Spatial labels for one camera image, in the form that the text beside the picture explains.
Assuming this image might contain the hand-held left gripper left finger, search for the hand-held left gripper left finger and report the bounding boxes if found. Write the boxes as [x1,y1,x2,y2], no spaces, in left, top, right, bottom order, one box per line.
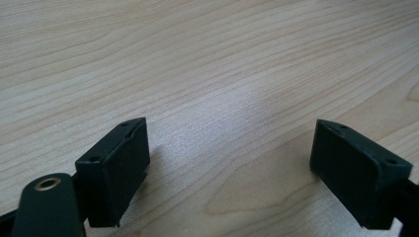
[74,117,151,229]

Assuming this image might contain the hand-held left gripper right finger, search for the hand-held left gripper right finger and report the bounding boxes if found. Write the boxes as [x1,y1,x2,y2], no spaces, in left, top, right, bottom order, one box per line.
[309,118,414,231]

